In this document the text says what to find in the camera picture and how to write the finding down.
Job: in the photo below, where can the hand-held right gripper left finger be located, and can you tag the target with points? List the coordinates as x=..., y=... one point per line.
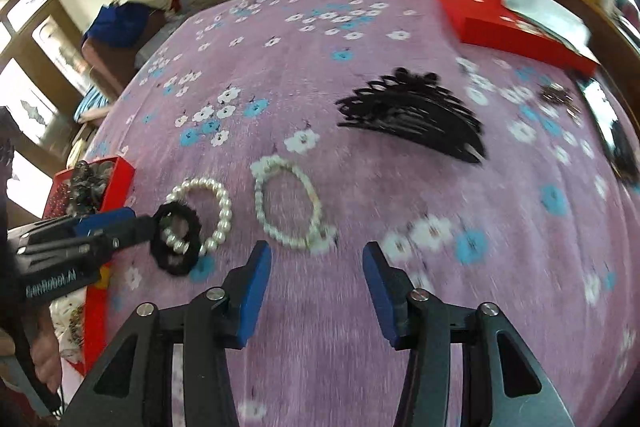
x=252, y=297

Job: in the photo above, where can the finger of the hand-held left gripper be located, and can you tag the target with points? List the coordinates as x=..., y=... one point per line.
x=135, y=231
x=107, y=219

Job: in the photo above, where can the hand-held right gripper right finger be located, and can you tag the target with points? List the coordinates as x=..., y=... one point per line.
x=380, y=297

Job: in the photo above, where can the black scrunchie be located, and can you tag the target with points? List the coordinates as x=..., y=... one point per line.
x=172, y=264

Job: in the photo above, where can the red tray box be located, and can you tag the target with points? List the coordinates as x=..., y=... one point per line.
x=97, y=322

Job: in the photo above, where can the black hair comb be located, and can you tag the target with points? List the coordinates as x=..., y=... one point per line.
x=425, y=117

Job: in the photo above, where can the person's left hand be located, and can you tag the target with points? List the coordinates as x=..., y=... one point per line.
x=47, y=352

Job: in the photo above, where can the dark flower hair accessory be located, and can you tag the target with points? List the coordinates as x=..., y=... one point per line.
x=87, y=187

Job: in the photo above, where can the purple floral bedsheet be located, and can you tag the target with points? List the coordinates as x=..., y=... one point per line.
x=375, y=187

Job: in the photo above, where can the light blue blanket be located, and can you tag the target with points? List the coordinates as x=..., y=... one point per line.
x=95, y=104

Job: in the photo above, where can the brown sofa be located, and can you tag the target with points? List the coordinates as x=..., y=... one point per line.
x=105, y=62

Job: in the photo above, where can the wooden door with glass panes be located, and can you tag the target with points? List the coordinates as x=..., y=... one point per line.
x=45, y=37

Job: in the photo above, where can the dark blue cloth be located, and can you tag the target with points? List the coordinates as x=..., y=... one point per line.
x=115, y=19

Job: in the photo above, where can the small dark hair clip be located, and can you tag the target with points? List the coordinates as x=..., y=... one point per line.
x=557, y=97

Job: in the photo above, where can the dark glossy box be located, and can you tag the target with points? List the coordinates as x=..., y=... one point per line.
x=617, y=142

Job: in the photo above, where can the red box lid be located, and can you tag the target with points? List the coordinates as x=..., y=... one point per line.
x=480, y=22

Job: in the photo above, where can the white paper sheet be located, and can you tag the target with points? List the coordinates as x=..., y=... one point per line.
x=535, y=2

